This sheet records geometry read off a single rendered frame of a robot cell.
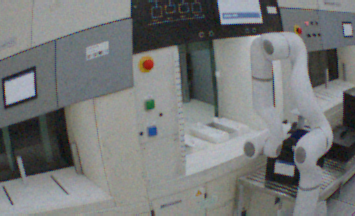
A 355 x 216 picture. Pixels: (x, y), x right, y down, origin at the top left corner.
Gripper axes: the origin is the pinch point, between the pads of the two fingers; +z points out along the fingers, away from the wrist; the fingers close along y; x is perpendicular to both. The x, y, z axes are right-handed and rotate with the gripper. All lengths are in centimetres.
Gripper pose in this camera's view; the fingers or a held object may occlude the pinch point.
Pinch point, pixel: (290, 124)
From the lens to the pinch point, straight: 216.9
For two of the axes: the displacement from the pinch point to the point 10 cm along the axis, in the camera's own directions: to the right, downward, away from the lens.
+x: -0.8, -9.6, -2.8
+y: 6.8, 1.5, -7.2
